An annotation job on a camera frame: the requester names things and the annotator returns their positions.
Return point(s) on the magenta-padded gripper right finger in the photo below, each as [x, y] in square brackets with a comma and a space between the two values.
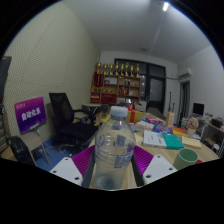
[143, 160]

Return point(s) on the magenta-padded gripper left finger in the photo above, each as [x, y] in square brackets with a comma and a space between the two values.
[83, 160]

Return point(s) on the clear plastic water bottle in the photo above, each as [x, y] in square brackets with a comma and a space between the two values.
[113, 150]

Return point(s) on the beige notebook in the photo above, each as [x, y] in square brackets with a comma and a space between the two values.
[139, 137]

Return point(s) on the white book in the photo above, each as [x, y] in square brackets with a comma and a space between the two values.
[154, 139]

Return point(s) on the teal book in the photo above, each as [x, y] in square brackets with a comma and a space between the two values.
[173, 141]

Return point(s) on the blue colourful book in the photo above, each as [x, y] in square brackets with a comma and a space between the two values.
[162, 129]

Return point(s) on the pink box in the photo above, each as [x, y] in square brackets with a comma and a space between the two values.
[154, 120]

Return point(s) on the pale green cup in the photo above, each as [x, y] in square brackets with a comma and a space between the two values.
[185, 158]

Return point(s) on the yellow gift box red ribbon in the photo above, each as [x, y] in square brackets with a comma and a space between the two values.
[136, 116]

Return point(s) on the orange standing card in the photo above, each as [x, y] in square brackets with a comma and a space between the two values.
[170, 119]

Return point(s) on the black office chair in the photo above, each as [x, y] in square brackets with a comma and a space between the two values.
[63, 113]

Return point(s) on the small round side table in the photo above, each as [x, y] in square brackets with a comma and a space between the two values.
[91, 106]

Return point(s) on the pink flowers in pot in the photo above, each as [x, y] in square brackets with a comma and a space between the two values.
[193, 123]

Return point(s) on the black bag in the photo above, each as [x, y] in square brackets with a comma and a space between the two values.
[20, 150]

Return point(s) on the black tripod stand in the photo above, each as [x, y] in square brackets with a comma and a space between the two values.
[170, 101]

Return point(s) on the purple sign board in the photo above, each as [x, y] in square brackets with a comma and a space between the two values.
[30, 115]

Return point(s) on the white round stool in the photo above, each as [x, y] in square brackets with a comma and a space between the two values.
[216, 148]

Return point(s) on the dark glass door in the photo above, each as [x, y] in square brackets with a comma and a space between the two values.
[155, 86]

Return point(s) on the black computer monitor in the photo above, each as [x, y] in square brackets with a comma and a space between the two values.
[198, 109]

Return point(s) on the cluttered wooden side desk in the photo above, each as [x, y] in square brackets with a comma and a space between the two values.
[213, 128]

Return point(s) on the wooden shelf unit with trophies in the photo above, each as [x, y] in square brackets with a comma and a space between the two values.
[115, 86]

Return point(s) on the grey striped chair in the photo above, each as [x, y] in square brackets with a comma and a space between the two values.
[2, 133]

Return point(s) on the ceiling light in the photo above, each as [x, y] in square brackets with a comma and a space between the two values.
[165, 6]

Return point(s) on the white wall air conditioner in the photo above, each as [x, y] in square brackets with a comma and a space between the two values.
[185, 73]

